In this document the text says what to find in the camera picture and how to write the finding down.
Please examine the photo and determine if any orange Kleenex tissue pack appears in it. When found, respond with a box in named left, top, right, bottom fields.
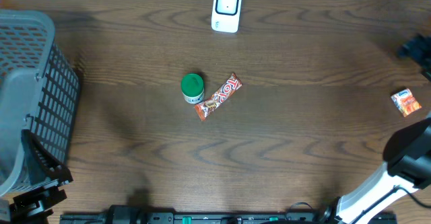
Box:
left=391, top=88, right=422, bottom=117

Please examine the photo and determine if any green lid white jar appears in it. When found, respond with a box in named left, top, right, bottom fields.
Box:
left=180, top=73, right=205, bottom=104

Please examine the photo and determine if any orange chocolate bar wrapper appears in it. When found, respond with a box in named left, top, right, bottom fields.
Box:
left=195, top=73, right=242, bottom=121

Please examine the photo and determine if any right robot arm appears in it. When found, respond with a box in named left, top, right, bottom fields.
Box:
left=313, top=34, right=430, bottom=223

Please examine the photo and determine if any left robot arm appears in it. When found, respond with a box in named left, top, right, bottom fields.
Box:
left=1, top=130, right=73, bottom=223

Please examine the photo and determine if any white barcode scanner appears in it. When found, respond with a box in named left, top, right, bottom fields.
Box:
left=211, top=0, right=242, bottom=33

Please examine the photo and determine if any grey plastic mesh basket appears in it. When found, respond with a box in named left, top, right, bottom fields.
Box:
left=1, top=9, right=81, bottom=194

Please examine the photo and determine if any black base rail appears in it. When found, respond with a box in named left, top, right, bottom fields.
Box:
left=59, top=203, right=398, bottom=224

